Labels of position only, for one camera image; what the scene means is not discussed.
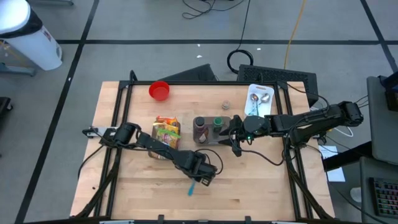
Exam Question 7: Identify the grey metal desk foot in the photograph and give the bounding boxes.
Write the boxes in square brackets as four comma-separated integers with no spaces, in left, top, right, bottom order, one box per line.
[26,0,74,6]

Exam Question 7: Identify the black perforated computer case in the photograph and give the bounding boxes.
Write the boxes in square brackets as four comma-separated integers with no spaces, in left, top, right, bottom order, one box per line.
[236,63,319,107]

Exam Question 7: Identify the black support bar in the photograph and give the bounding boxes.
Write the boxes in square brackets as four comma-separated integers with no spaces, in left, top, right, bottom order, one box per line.
[322,140,374,172]

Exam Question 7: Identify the black desktop device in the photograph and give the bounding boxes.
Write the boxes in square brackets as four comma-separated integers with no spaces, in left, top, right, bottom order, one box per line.
[377,70,398,112]

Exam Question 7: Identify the white paper sheet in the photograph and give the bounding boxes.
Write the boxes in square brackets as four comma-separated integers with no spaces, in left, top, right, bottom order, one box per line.
[317,144,346,183]

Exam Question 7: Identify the wide grey translucent bin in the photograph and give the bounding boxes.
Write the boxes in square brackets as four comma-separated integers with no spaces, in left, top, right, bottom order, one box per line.
[192,116,233,147]

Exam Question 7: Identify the teal plastic spoon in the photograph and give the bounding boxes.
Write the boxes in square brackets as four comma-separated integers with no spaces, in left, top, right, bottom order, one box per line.
[187,179,198,197]

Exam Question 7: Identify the wooden desk grey legs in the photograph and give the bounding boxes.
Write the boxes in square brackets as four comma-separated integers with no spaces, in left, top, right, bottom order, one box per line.
[0,63,35,77]

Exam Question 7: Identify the white cable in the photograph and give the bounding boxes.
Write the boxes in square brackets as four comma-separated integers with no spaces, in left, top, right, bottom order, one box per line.
[329,126,354,138]

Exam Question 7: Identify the pink backlit keyboard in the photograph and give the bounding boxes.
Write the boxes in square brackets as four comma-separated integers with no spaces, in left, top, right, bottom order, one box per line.
[369,176,398,218]

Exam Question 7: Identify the red plastic cup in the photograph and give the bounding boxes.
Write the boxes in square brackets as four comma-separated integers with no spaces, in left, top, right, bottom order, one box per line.
[148,80,170,102]

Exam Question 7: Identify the white plastic bin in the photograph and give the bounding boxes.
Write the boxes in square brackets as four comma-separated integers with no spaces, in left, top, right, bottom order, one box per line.
[244,83,275,118]

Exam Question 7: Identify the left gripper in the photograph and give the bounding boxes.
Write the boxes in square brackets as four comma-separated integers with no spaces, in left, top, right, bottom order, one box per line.
[179,151,218,188]

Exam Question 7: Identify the green yellow ramen packet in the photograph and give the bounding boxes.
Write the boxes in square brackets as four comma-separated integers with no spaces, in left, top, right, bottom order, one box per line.
[152,123,182,150]

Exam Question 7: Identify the black wedge panel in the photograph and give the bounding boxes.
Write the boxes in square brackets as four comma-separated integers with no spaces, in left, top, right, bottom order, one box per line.
[161,63,218,82]

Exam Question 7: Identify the long grey translucent bin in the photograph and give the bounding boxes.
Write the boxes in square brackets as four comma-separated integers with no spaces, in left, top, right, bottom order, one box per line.
[146,123,182,161]

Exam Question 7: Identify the white computer mouse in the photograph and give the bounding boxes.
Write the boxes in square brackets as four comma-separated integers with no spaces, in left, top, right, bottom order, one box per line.
[349,185,363,203]

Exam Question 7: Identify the coiled black cable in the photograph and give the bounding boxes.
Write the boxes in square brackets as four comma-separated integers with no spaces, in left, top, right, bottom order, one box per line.
[226,0,254,75]

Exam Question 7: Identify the grey keyboard desk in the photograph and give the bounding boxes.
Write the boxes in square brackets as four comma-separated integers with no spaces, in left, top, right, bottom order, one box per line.
[359,155,398,224]

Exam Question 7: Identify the yellow cable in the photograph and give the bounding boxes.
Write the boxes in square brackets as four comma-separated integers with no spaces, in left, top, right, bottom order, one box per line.
[283,0,307,70]

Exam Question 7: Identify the green lid oregano jar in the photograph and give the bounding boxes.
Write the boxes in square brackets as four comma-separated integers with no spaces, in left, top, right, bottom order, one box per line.
[212,116,224,132]

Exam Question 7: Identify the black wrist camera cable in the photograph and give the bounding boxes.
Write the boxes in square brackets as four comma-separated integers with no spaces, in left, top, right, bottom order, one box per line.
[194,148,224,175]
[239,146,285,167]

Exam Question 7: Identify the tangled black cable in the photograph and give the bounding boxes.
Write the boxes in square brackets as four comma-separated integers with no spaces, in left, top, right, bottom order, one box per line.
[182,0,248,19]

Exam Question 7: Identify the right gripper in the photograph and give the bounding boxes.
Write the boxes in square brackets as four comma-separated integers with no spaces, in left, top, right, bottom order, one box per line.
[217,114,247,158]

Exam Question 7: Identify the white trash can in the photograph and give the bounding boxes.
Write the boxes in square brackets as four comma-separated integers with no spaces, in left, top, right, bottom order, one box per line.
[0,0,63,72]

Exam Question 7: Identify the purple iridescent spoon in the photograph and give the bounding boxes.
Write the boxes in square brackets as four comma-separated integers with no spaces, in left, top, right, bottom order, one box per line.
[250,93,260,116]

